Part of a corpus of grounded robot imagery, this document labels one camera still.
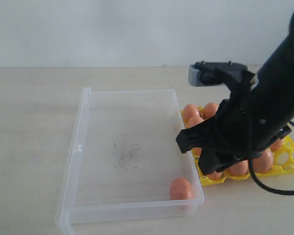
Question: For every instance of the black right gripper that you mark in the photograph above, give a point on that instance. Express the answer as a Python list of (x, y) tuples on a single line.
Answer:
[(245, 125)]

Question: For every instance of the brown egg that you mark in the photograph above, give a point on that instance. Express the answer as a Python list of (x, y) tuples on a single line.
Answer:
[(239, 169), (197, 151), (210, 110), (263, 163), (189, 111), (277, 144), (193, 121), (181, 189), (215, 175)]

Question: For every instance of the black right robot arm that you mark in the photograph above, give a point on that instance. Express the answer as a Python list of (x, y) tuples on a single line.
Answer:
[(279, 68)]

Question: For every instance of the yellow plastic egg tray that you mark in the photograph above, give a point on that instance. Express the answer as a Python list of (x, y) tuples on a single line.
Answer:
[(283, 163)]

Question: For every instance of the clear plastic storage box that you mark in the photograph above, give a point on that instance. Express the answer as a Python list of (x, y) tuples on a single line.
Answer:
[(123, 158)]

